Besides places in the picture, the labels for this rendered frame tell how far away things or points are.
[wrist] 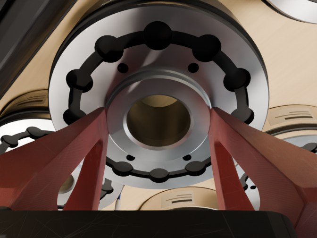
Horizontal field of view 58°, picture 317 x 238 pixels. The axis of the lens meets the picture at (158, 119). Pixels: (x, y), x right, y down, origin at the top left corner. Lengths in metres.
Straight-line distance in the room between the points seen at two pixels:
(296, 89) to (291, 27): 0.05
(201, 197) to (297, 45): 0.14
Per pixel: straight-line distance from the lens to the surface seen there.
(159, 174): 0.16
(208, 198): 0.26
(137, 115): 0.15
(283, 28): 0.19
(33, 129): 0.20
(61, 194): 0.23
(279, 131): 0.20
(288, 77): 0.21
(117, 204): 0.23
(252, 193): 0.23
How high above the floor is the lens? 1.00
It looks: 53 degrees down
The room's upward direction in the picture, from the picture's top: 178 degrees counter-clockwise
